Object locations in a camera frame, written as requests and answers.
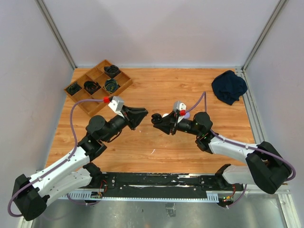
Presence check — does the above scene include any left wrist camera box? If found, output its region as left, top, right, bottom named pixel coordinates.
left=108, top=96, right=124, bottom=117

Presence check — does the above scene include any black orange rolled tie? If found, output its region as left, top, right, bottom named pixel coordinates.
left=84, top=81, right=101, bottom=95

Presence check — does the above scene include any dark blue crumpled cloth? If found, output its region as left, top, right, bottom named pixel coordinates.
left=211, top=70, right=248, bottom=105

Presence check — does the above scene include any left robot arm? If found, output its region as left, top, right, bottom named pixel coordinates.
left=7, top=105, right=148, bottom=221

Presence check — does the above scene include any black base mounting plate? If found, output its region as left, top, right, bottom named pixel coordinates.
left=73, top=172, right=245, bottom=199

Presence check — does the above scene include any aluminium frame rail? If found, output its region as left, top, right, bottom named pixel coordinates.
left=18, top=170, right=302, bottom=228

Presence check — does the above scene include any black yellow rolled tie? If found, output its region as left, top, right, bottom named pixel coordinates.
left=104, top=78, right=120, bottom=94

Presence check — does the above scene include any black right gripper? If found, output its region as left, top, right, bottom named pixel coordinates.
left=153, top=111, right=201, bottom=136

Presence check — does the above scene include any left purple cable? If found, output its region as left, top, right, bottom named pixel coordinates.
left=7, top=96, right=112, bottom=217

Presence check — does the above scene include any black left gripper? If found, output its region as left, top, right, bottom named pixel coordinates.
left=102, top=105, right=148, bottom=142

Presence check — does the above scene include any dark green rolled tie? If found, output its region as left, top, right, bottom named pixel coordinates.
left=66, top=82, right=82, bottom=95

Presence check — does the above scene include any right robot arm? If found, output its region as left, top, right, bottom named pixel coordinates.
left=152, top=111, right=295, bottom=194

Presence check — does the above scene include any black dotted rolled tie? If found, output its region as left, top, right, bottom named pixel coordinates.
left=104, top=65, right=121, bottom=78

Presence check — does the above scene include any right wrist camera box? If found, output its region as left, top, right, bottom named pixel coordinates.
left=173, top=101, right=186, bottom=116

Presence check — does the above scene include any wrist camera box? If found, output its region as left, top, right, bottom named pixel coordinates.
left=108, top=96, right=124, bottom=117
left=173, top=101, right=186, bottom=116

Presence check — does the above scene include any black charging case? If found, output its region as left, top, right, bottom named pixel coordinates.
left=151, top=113, right=162, bottom=124

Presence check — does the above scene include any wooden compartment tray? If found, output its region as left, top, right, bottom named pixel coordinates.
left=65, top=59, right=133, bottom=117

